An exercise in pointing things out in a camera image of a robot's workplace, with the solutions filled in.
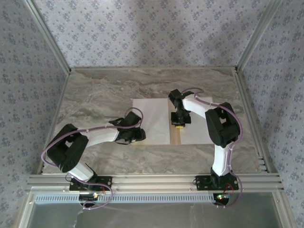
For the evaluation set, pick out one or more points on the brown cardboard folder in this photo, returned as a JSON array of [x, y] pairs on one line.
[[175, 137]]

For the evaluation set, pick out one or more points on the white paper sheet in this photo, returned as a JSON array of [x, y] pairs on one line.
[[194, 133], [154, 118]]

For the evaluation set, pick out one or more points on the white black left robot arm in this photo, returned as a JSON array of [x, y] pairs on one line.
[[99, 136]]

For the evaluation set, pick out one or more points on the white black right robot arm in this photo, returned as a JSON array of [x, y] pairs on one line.
[[221, 161]]

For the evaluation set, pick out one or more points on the small circuit board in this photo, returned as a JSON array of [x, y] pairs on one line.
[[90, 196], [223, 197]]

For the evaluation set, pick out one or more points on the shiny metal panel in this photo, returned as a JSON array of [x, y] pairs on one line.
[[166, 216]]

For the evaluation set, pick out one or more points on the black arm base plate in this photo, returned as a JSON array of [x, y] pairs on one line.
[[202, 184], [104, 183]]

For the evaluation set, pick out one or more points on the wide aluminium frame rail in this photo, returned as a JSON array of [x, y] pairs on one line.
[[154, 183]]

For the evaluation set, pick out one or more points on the aluminium side rail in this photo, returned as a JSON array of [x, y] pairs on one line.
[[249, 107], [62, 95]]

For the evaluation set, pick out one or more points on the aluminium corner post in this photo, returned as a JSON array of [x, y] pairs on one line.
[[257, 34], [47, 33]]

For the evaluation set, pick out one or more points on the aluminium frame leg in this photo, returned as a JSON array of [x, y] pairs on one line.
[[25, 213], [282, 211]]

